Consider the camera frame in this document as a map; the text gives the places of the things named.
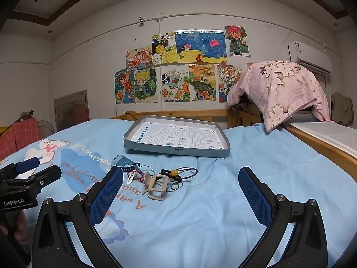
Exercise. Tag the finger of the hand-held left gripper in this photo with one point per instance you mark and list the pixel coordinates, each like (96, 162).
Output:
(28, 164)
(46, 176)

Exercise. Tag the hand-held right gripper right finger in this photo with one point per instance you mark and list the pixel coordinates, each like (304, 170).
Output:
(255, 198)

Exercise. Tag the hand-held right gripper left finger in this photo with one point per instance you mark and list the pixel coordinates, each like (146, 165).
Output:
(107, 195)

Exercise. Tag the blue plastic comb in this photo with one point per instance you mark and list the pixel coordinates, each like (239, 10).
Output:
(122, 161)

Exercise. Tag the beige hair claw clip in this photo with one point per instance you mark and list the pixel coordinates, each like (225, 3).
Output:
(156, 189)

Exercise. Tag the small black elastic bands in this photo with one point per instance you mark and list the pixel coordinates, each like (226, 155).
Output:
(175, 187)

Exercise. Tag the grey cardboard tray box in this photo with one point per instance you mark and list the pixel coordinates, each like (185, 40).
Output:
(178, 136)

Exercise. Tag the person's left hand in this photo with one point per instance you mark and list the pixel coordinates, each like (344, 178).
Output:
(21, 229)

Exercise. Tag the red plaid cloth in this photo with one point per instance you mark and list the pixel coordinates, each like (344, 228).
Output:
(16, 139)

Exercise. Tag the blue printed bed sheet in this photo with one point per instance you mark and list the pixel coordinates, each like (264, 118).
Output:
(212, 217)

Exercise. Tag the brown wooden door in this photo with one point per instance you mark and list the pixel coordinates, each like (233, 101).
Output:
(72, 111)

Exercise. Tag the white mattress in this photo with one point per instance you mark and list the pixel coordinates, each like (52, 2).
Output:
(329, 136)

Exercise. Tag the pink floral cloth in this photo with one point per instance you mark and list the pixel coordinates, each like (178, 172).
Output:
(284, 89)

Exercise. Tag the olive hanging garment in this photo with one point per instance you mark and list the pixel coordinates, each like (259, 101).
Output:
(343, 109)

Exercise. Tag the white air conditioner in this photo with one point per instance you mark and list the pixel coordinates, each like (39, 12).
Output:
(308, 54)

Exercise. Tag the group of wall drawings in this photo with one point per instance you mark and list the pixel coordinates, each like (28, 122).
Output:
(181, 67)

